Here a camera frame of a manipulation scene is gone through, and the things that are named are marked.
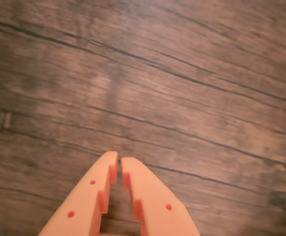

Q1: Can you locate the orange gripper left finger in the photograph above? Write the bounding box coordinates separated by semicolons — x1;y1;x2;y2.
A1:
38;150;119;236

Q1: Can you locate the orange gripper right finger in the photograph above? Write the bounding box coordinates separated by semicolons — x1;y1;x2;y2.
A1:
121;156;200;236

